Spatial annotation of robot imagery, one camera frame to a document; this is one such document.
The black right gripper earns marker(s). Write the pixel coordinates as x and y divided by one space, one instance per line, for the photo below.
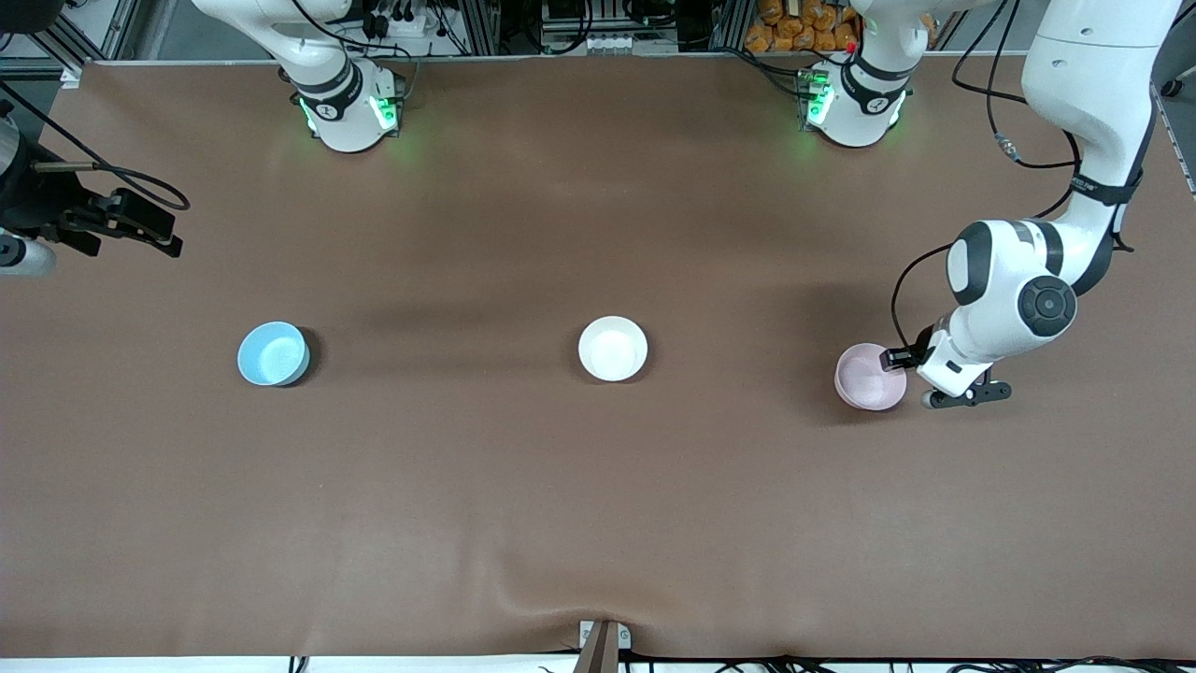
35 201

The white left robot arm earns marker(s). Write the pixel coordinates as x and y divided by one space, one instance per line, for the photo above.
1074 56

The aluminium frame profile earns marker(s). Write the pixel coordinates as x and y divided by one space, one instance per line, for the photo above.
71 75

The light blue bowl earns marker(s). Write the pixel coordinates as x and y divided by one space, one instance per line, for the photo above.
271 355

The brown table mat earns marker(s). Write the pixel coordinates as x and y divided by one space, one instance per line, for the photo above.
598 514

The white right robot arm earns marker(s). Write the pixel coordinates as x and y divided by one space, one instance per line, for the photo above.
341 121

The white power strip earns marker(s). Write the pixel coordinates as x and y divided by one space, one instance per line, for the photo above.
406 26
607 43

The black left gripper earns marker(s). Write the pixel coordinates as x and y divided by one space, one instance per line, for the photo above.
904 356

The bag of orange items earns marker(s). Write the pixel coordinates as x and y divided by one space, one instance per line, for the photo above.
794 28

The white bowl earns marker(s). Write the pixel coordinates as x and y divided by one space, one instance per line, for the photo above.
612 349

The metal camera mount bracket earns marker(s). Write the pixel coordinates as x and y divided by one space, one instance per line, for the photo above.
598 654

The pink bowl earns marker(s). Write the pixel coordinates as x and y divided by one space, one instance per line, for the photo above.
864 381

